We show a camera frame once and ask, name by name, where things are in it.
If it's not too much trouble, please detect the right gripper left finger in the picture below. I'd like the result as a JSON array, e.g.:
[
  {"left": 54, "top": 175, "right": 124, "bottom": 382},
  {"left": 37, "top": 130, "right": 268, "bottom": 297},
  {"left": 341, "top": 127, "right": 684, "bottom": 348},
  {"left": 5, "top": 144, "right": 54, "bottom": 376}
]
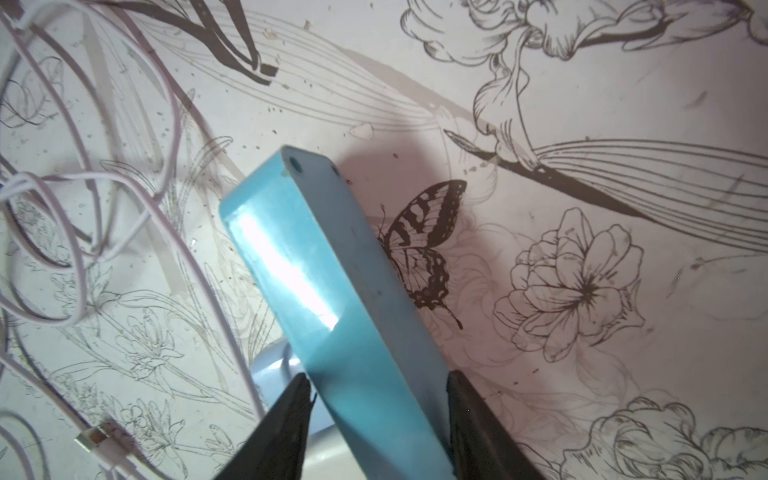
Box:
[{"left": 215, "top": 373, "right": 315, "bottom": 480}]

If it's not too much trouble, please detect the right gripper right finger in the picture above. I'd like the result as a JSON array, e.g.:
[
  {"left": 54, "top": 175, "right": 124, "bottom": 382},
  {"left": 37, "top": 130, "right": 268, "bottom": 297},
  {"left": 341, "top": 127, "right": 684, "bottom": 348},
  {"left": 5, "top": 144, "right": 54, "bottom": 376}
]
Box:
[{"left": 447, "top": 370, "right": 543, "bottom": 480}]

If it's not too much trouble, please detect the teal power strip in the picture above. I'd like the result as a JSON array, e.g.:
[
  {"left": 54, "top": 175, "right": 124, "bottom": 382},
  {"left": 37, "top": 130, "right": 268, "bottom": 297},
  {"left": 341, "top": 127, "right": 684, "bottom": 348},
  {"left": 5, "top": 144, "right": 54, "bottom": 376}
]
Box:
[{"left": 220, "top": 146, "right": 454, "bottom": 479}]

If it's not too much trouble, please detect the white charger cable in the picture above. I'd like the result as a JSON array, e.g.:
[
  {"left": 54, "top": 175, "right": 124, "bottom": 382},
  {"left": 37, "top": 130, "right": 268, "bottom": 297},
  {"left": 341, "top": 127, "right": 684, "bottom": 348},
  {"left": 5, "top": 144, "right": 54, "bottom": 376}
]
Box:
[{"left": 0, "top": 0, "right": 268, "bottom": 480}]

